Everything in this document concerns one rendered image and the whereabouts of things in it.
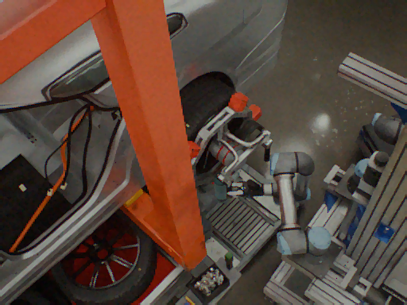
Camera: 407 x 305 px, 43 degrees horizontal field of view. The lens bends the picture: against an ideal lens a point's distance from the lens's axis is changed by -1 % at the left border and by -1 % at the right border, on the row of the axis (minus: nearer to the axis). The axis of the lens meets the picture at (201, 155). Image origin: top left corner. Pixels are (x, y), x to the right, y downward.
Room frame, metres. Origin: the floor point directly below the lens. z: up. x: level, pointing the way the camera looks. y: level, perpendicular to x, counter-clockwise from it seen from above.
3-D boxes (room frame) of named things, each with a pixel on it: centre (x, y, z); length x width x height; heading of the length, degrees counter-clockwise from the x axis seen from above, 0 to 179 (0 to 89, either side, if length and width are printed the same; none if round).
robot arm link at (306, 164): (1.36, -0.55, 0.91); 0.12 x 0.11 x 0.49; 177
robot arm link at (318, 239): (0.96, -0.53, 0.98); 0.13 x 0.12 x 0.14; 87
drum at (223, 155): (1.63, -0.16, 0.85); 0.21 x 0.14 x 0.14; 39
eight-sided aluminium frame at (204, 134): (1.69, -0.11, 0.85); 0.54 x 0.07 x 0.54; 129
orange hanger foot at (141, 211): (1.41, 0.37, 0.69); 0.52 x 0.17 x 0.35; 39
